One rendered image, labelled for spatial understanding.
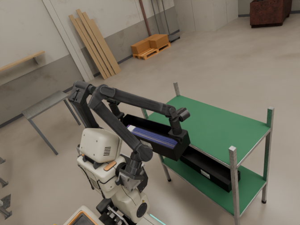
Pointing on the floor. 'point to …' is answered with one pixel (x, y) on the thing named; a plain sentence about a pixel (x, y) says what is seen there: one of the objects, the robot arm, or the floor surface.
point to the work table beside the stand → (60, 95)
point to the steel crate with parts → (269, 12)
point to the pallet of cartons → (150, 46)
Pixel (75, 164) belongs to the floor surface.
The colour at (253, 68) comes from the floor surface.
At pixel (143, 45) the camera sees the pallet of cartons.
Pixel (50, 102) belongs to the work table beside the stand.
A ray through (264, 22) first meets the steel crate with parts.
